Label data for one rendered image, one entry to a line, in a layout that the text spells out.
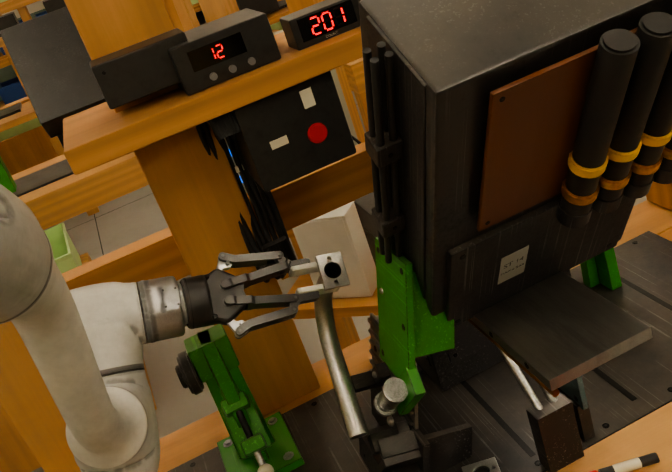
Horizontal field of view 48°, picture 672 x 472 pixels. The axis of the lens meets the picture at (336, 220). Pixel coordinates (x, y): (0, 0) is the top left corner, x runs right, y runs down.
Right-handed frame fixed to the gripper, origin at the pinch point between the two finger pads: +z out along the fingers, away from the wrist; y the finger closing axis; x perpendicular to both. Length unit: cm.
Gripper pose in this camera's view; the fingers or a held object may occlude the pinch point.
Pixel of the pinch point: (315, 278)
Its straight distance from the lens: 115.9
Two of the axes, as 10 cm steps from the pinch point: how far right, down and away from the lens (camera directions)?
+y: -2.7, -8.9, 3.7
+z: 9.5, -1.6, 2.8
